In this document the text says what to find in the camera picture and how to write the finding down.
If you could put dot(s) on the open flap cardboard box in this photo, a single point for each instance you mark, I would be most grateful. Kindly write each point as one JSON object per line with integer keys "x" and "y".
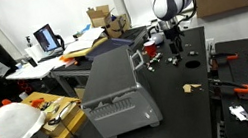
{"x": 99, "y": 15}

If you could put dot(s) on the yellow foam board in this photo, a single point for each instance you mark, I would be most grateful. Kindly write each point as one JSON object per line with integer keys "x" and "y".
{"x": 77, "y": 53}

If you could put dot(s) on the orange object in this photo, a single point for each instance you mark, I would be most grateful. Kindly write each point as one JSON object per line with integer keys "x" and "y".
{"x": 67, "y": 59}

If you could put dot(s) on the cardboard box with black print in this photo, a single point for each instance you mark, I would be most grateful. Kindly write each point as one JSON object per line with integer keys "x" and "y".
{"x": 117, "y": 26}

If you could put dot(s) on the blue plastic bin lid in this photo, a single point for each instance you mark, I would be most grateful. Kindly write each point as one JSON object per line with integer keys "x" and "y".
{"x": 109, "y": 44}

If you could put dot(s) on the white power strip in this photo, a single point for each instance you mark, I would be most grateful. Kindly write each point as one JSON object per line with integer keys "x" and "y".
{"x": 211, "y": 51}

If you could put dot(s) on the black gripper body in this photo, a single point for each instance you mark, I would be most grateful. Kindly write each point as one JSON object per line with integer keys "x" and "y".
{"x": 172, "y": 35}

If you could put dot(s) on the aluminium frame table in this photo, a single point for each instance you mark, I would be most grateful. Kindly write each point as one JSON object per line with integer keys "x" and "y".
{"x": 70, "y": 73}

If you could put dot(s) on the grey toaster oven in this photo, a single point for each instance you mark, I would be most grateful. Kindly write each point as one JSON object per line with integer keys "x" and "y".
{"x": 117, "y": 90}

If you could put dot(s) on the tan flat box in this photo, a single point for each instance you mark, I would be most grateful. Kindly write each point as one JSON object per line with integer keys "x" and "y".
{"x": 56, "y": 127}

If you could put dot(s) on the black clamp with orange tip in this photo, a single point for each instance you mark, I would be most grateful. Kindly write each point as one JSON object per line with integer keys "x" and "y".
{"x": 233, "y": 57}

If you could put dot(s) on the large tan paper scrap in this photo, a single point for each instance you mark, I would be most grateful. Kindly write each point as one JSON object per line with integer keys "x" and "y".
{"x": 188, "y": 88}

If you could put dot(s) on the white plush with orange ears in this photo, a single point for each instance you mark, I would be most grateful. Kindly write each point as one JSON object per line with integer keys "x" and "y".
{"x": 15, "y": 124}

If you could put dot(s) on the long white table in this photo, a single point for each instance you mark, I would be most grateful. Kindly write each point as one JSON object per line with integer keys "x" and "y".
{"x": 33, "y": 70}

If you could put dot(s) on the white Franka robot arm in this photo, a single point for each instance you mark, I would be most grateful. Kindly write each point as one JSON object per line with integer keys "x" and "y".
{"x": 166, "y": 1}

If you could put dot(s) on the wrist camera on white mount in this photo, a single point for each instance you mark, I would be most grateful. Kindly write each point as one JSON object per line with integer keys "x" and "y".
{"x": 185, "y": 25}

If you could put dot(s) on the red plastic cup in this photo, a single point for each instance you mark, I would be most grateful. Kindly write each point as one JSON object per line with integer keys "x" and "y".
{"x": 150, "y": 49}

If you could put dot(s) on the white container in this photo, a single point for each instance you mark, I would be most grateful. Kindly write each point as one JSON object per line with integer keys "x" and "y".
{"x": 34, "y": 52}

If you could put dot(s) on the black clamp with orange hook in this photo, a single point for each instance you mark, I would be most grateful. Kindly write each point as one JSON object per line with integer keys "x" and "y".
{"x": 243, "y": 89}

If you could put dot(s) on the small orange toy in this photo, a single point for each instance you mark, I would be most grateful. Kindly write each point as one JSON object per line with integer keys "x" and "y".
{"x": 36, "y": 102}

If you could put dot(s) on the white paper stack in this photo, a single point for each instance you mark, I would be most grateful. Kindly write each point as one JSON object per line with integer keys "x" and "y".
{"x": 83, "y": 38}

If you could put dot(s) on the open laptop with bright screen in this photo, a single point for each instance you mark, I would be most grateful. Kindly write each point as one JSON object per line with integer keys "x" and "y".
{"x": 46, "y": 38}

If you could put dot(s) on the red object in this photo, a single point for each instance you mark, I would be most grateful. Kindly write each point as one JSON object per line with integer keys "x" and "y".
{"x": 25, "y": 86}

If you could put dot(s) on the tan tape patch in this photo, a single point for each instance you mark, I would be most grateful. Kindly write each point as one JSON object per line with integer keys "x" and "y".
{"x": 143, "y": 53}

